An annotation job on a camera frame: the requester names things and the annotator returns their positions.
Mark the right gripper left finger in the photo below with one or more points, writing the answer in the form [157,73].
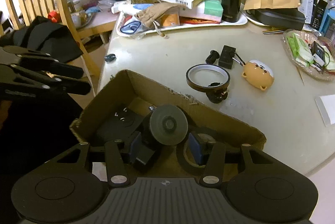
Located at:
[118,154]

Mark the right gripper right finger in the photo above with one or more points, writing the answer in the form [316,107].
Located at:
[211,155]

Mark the black suction cup mount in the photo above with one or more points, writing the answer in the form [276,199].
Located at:
[165,125]

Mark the yellow dog earbud case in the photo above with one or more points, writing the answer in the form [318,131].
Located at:
[257,74]

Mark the small black rectangular box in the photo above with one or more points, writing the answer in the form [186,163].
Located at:
[226,57]

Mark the small black cylinder plug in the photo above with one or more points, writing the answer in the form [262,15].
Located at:
[211,59]

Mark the black power adapter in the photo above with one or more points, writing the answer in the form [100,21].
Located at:
[119,125]

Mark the open cardboard box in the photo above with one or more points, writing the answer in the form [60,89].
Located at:
[138,93]

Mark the white serving tray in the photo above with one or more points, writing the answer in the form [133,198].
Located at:
[186,23]

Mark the white power bank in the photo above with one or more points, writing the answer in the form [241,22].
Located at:
[326,107]

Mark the glass snack dish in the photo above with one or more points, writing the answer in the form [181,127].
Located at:
[311,54]

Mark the green tissue pack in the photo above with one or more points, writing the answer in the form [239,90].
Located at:
[213,8]

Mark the black zip case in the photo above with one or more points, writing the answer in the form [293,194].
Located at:
[285,18]

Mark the brown paper envelope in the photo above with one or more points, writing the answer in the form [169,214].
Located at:
[271,4]

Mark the tan drawstring pouch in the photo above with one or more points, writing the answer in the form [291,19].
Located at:
[154,12]

